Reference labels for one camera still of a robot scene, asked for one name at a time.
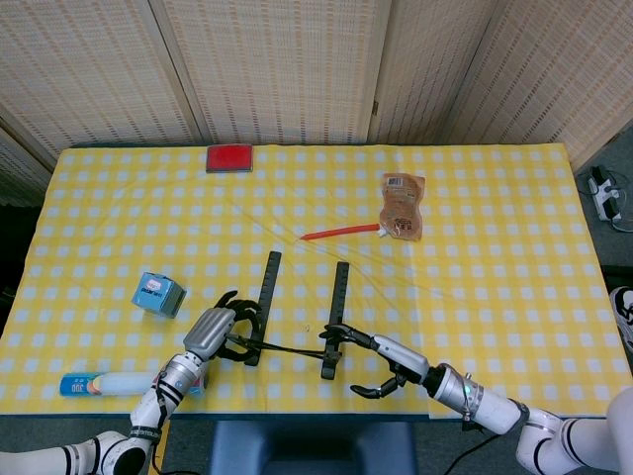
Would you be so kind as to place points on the woven folding screen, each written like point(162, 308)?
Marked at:
point(272, 64)

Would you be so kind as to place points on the black white shoe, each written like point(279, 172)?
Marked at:
point(624, 316)

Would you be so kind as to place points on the red square flat pad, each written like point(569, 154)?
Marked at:
point(230, 158)

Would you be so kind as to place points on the red stick candle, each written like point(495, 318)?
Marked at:
point(341, 231)

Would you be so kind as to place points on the yellow white checkered tablecloth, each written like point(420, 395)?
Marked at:
point(445, 297)

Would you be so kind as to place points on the plastic wrap roll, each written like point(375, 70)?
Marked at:
point(79, 385)

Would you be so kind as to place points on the brown spout pouch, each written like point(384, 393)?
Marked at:
point(401, 208)

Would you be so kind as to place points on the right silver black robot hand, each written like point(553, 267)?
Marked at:
point(403, 358)

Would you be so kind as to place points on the black folding laptop stand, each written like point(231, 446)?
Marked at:
point(271, 287)

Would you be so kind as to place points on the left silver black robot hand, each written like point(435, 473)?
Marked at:
point(207, 331)

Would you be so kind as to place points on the white power strip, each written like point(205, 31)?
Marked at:
point(604, 195)

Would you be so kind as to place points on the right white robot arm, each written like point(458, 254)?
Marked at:
point(494, 406)

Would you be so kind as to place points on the blue cardboard box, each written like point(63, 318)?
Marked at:
point(155, 294)

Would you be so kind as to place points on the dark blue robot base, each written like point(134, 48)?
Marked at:
point(311, 450)

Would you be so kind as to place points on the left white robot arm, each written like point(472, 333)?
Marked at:
point(148, 410)

